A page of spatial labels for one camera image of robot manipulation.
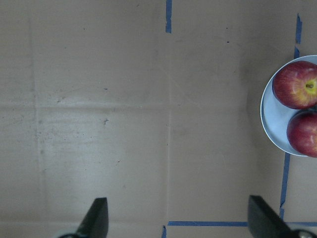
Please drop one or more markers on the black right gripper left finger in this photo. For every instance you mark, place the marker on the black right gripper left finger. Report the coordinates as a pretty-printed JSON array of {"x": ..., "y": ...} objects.
[{"x": 95, "y": 222}]

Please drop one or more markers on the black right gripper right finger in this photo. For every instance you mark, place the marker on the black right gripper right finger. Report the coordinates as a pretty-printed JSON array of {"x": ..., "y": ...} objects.
[{"x": 263, "y": 222}]

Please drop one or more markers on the red apple plate back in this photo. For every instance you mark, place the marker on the red apple plate back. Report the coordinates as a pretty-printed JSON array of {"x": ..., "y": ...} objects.
[{"x": 302, "y": 133}]

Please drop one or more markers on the red apple plate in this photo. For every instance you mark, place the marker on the red apple plate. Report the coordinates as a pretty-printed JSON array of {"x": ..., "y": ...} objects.
[
  {"x": 302, "y": 133},
  {"x": 295, "y": 85}
]

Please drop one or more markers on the white round plate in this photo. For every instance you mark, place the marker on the white round plate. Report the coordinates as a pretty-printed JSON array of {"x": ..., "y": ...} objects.
[{"x": 275, "y": 118}]

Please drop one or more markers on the red apple plate front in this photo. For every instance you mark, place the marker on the red apple plate front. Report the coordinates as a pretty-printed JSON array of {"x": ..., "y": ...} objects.
[{"x": 295, "y": 85}]

